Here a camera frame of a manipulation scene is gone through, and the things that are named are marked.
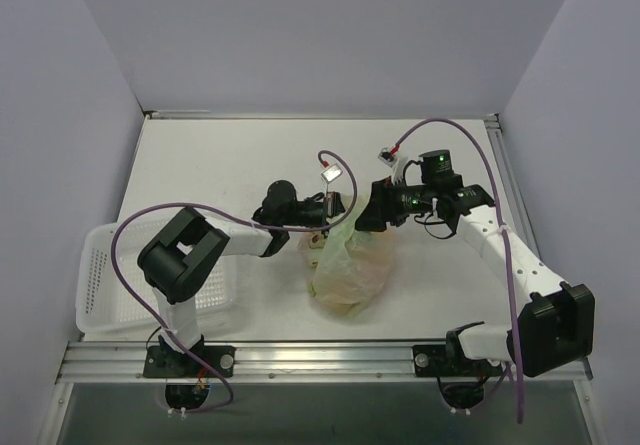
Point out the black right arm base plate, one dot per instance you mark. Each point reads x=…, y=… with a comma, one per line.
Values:
x=431, y=361

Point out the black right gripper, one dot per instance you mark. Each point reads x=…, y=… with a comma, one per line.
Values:
x=378, y=205

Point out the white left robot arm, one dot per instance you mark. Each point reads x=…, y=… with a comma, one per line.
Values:
x=178, y=260

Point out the aluminium front rail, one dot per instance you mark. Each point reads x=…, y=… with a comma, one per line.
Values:
x=263, y=362

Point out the white plastic basket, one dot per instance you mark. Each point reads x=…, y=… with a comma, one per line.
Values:
x=103, y=304

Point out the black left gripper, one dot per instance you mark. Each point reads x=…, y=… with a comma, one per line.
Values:
x=335, y=205

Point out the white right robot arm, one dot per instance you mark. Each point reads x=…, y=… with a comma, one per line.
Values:
x=551, y=321

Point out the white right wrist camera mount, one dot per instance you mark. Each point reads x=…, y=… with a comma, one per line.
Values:
x=394, y=159

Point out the light green plastic bag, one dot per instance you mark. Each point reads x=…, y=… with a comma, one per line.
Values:
x=348, y=268

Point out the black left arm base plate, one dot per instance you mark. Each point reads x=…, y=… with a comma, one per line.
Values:
x=165, y=363

